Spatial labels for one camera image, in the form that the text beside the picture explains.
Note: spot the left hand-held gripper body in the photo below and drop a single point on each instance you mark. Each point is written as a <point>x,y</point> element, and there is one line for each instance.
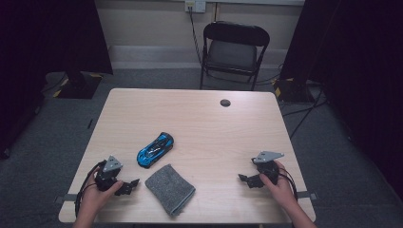
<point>107,179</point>

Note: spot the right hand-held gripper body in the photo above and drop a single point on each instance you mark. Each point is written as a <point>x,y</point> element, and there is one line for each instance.
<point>269,169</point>

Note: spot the grey cloth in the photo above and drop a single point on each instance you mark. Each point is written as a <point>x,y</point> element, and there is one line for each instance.
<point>170,189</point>

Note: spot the blue and black toy car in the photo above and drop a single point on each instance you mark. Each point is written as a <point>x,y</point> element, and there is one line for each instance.
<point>155,149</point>

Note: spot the person's left hand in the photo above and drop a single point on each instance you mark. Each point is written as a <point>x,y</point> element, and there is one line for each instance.
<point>95,201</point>

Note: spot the person's right hand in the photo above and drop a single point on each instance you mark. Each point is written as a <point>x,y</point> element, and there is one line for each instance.
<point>282,193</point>

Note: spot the grey tape strip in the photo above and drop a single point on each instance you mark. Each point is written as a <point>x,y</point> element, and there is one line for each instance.
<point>65,198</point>
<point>309,195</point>

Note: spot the small black floor object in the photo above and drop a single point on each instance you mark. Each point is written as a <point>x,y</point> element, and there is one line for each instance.
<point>90,123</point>

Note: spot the black stand base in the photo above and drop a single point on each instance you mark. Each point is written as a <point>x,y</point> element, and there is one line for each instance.
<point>79,87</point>
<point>293,91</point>

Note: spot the black folding chair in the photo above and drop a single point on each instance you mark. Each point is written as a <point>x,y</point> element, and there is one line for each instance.
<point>233,55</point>

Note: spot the dark curtain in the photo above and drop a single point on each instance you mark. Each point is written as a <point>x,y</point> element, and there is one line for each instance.
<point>47,47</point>
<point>358,63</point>

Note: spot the white wall socket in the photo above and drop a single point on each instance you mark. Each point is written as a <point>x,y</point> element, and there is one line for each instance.
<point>195,5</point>

